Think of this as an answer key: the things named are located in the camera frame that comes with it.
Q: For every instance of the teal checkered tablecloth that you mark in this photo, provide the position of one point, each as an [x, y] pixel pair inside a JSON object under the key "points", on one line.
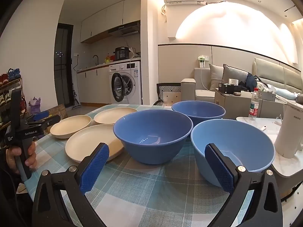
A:
{"points": [[146, 189]]}

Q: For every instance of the dark glass door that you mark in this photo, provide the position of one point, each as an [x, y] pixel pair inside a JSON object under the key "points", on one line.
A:
{"points": [[62, 63]]}

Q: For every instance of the beige padded headboard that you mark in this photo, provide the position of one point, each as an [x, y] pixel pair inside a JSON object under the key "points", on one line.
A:
{"points": [[277, 73]]}

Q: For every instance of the black box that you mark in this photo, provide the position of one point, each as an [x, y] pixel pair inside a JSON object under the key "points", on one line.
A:
{"points": [[228, 89]]}

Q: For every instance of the light blue bowl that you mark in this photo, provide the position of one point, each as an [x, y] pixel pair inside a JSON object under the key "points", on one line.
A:
{"points": [[234, 137]]}

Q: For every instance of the black white chevron cushion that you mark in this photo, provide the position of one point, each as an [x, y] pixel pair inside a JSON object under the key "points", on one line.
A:
{"points": [[169, 89]]}

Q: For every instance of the grey sofa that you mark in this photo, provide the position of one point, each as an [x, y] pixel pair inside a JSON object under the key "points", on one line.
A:
{"points": [[188, 89]]}

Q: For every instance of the marble side table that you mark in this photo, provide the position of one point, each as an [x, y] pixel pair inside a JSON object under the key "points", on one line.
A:
{"points": [[267, 137]]}

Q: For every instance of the purple bag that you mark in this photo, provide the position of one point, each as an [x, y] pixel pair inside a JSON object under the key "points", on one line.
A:
{"points": [[35, 106]]}

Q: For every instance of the white cardboard box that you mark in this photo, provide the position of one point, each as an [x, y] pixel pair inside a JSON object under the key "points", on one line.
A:
{"points": [[267, 95]]}

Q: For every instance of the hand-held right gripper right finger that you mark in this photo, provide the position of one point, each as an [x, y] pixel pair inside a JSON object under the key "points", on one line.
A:
{"points": [[220, 167]]}

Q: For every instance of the shoe rack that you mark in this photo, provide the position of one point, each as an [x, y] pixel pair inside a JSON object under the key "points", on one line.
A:
{"points": [[7, 87]]}

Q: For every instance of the black pressure cooker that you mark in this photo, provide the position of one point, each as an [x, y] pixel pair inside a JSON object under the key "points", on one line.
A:
{"points": [[122, 53]]}

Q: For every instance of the yellow bottle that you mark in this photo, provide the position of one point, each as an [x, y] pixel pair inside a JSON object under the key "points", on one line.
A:
{"points": [[108, 58]]}

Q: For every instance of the grey duvet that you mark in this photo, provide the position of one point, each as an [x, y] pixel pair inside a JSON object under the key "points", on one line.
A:
{"points": [[298, 98]]}

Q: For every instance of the person's left hand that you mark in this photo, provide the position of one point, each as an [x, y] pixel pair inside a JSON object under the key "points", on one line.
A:
{"points": [[32, 156]]}

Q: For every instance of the small clear stand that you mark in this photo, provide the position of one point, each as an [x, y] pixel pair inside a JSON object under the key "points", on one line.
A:
{"points": [[278, 120]]}

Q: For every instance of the clear water bottle red cap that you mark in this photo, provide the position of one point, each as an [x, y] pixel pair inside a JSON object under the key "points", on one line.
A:
{"points": [[253, 106]]}

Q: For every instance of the light grey pillow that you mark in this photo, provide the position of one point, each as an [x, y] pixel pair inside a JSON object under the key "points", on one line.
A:
{"points": [[215, 75]]}

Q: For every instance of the black chair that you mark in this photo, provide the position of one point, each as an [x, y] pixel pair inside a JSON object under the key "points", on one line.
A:
{"points": [[161, 94]]}

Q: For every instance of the white wall-mounted device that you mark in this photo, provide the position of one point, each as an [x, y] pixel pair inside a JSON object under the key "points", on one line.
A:
{"points": [[202, 61]]}

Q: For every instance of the white electric kettle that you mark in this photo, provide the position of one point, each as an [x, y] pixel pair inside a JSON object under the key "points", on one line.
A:
{"points": [[288, 127]]}

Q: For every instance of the light blue bedding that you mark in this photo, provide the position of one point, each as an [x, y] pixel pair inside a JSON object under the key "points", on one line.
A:
{"points": [[284, 92]]}

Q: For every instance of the dark kitchen faucet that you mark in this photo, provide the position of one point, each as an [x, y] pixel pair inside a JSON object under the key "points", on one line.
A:
{"points": [[97, 59]]}

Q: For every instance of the dark blue garment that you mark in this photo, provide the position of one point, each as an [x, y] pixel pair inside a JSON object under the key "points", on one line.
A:
{"points": [[249, 82]]}

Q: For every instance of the white washing machine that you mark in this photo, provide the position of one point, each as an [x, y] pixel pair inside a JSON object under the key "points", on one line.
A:
{"points": [[129, 85]]}

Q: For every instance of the dark grey pillow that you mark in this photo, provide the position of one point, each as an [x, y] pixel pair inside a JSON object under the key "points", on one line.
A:
{"points": [[233, 74]]}

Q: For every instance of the kitchen counter with cabinets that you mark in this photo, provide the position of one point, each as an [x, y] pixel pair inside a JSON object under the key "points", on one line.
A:
{"points": [[94, 85]]}

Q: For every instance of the small white box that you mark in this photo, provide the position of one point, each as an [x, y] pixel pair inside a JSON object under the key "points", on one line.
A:
{"points": [[233, 81]]}

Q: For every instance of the grey bedside cabinet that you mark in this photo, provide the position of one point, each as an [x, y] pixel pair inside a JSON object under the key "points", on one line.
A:
{"points": [[229, 101]]}

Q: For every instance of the beige dotted cushion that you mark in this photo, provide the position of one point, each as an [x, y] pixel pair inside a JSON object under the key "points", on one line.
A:
{"points": [[172, 99]]}

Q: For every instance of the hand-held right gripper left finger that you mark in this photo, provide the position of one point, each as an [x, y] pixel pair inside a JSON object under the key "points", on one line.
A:
{"points": [[94, 167]]}

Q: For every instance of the group of assorted shoes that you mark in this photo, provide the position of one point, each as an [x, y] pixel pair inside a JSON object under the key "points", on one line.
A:
{"points": [[14, 74]]}

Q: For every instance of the dark blue bowl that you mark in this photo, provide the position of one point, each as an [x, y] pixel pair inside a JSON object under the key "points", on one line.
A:
{"points": [[196, 110], [151, 127]]}

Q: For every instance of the range hood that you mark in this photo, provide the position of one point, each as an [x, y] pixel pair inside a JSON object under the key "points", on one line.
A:
{"points": [[124, 29]]}

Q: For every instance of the white upper kitchen cabinets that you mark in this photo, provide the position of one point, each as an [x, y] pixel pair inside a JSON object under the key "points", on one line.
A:
{"points": [[104, 19]]}

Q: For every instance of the red container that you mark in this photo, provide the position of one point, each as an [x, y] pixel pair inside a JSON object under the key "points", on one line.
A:
{"points": [[112, 58]]}

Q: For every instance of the cream plate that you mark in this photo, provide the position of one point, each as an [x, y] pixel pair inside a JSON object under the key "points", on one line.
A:
{"points": [[68, 126], [90, 137], [113, 115]]}

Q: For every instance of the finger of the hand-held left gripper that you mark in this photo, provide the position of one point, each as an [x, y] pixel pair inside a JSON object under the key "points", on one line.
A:
{"points": [[40, 116], [51, 121]]}

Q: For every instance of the floor mop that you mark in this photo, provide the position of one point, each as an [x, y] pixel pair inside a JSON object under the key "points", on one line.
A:
{"points": [[75, 92]]}

